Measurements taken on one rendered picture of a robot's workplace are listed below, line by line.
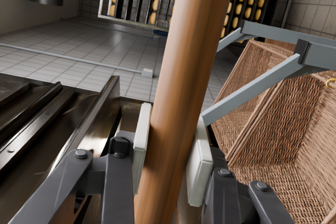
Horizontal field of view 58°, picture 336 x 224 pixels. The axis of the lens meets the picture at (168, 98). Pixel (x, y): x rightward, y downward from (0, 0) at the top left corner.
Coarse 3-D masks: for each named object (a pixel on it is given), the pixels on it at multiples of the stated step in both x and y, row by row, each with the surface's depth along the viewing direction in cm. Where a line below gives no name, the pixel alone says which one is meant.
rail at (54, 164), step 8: (104, 88) 147; (88, 112) 117; (80, 128) 103; (72, 136) 97; (64, 144) 92; (64, 152) 88; (56, 160) 83; (48, 168) 79; (40, 184) 73; (32, 192) 70
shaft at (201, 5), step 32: (192, 0) 16; (224, 0) 16; (192, 32) 16; (192, 64) 17; (160, 96) 18; (192, 96) 17; (160, 128) 18; (192, 128) 19; (160, 160) 19; (160, 192) 20
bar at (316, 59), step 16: (240, 32) 101; (256, 32) 101; (272, 32) 101; (288, 32) 101; (304, 48) 55; (320, 48) 55; (288, 64) 57; (304, 64) 57; (320, 64) 56; (256, 80) 58; (272, 80) 58; (240, 96) 59; (208, 112) 60; (224, 112) 60; (176, 208) 40
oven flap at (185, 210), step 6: (186, 186) 109; (180, 192) 107; (186, 192) 106; (180, 198) 103; (186, 198) 103; (180, 204) 101; (186, 204) 100; (180, 210) 98; (186, 210) 97; (192, 210) 97; (198, 210) 97; (180, 216) 95; (186, 216) 95; (192, 216) 94; (198, 216) 94; (180, 222) 93; (186, 222) 92; (192, 222) 92; (198, 222) 92
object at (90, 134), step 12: (108, 96) 139; (96, 108) 121; (108, 108) 140; (96, 120) 116; (108, 120) 141; (84, 132) 100; (96, 132) 117; (108, 132) 142; (72, 144) 92; (84, 144) 99; (96, 144) 117; (96, 156) 118
